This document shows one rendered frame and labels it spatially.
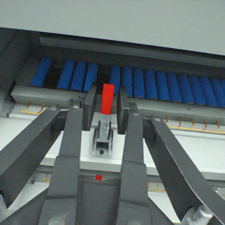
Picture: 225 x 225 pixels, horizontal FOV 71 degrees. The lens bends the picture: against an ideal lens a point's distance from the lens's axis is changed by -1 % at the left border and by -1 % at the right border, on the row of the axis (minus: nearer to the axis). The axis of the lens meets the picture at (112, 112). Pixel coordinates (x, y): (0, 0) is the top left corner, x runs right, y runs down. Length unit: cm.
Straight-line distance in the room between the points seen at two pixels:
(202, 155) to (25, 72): 31
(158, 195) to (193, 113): 22
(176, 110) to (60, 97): 17
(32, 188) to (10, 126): 19
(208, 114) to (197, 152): 6
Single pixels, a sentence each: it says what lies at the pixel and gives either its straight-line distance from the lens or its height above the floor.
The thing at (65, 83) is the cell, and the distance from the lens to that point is 26.
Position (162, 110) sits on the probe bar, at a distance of 24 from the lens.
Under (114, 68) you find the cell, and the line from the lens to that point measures 29.
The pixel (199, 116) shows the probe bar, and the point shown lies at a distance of 27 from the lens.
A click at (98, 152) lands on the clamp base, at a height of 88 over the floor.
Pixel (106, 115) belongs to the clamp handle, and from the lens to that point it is 19.
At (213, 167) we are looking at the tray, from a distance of 27.
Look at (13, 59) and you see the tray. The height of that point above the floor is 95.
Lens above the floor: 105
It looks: 37 degrees down
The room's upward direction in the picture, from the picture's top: 8 degrees clockwise
